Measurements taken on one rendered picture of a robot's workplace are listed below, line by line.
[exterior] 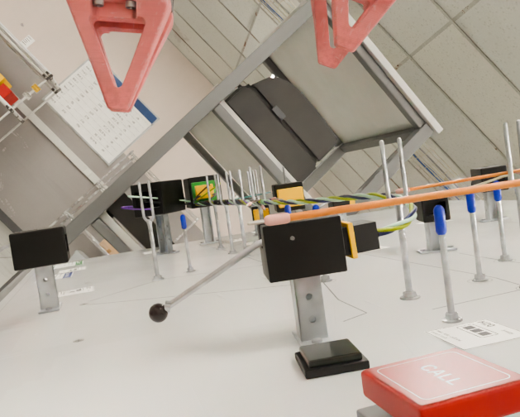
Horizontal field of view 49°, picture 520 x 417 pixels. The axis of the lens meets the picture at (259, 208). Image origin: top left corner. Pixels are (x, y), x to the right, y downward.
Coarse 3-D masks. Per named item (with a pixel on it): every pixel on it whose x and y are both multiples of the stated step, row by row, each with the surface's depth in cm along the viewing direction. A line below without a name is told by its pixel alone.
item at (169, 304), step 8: (248, 248) 42; (256, 248) 42; (240, 256) 41; (224, 264) 41; (232, 264) 41; (216, 272) 41; (200, 280) 41; (208, 280) 41; (192, 288) 41; (176, 296) 41; (184, 296) 41; (168, 304) 41; (168, 312) 41
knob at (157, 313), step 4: (156, 304) 41; (160, 304) 41; (152, 308) 41; (156, 308) 41; (160, 308) 41; (164, 308) 41; (152, 312) 41; (156, 312) 41; (160, 312) 41; (164, 312) 41; (152, 316) 41; (156, 316) 41; (160, 316) 41; (164, 316) 41; (152, 320) 41; (156, 320) 41; (160, 320) 41; (164, 320) 41
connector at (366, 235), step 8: (360, 224) 41; (368, 224) 41; (344, 232) 41; (360, 232) 41; (368, 232) 41; (376, 232) 41; (344, 240) 41; (360, 240) 41; (368, 240) 41; (376, 240) 41; (360, 248) 41; (368, 248) 41; (376, 248) 41
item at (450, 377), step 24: (408, 360) 26; (432, 360) 25; (456, 360) 25; (480, 360) 24; (384, 384) 23; (408, 384) 23; (432, 384) 22; (456, 384) 22; (480, 384) 22; (504, 384) 22; (384, 408) 23; (408, 408) 21; (432, 408) 21; (456, 408) 21; (480, 408) 21; (504, 408) 21
